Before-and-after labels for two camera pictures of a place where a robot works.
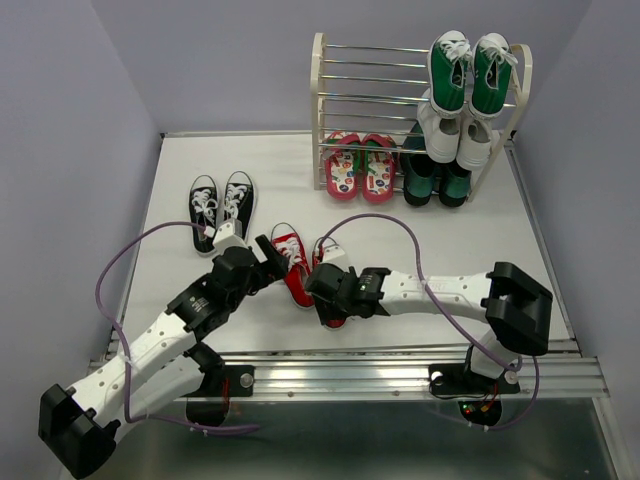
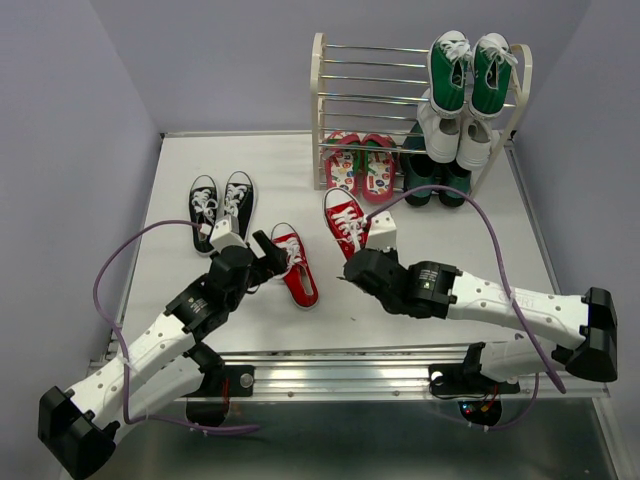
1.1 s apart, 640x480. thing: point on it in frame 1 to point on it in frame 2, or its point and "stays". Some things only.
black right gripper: (330, 305) to (390, 253)
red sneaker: (317, 257) to (347, 220)
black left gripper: (265, 274) stays
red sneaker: (286, 239) stays
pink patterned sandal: (341, 156) stays
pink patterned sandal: (378, 167) stays
